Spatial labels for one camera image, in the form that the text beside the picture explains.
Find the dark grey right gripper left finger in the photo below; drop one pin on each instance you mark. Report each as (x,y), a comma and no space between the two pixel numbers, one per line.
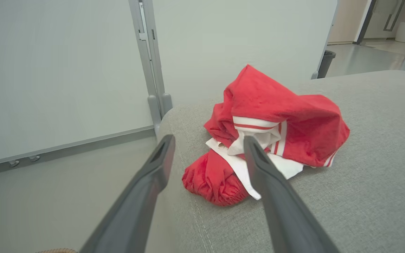
(135,211)

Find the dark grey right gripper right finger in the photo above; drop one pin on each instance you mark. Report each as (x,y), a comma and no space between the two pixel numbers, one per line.
(283,214)

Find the red garment with white stripes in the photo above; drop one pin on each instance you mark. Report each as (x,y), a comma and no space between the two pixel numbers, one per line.
(294,116)

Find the black trash bin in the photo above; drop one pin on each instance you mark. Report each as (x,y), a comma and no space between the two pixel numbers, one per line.
(326,63)

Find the white partition panel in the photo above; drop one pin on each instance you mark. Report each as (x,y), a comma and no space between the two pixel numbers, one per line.
(241,35)
(47,70)

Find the grey partition post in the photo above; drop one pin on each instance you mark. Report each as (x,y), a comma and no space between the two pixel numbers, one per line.
(149,70)

